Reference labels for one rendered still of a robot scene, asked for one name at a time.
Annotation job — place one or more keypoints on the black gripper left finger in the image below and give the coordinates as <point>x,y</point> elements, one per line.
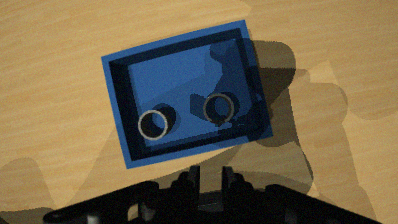
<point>113,207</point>

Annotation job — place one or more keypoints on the blue crate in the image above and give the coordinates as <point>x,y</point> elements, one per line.
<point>177,75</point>

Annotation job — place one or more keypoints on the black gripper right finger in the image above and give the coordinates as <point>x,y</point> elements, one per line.
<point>241,197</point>

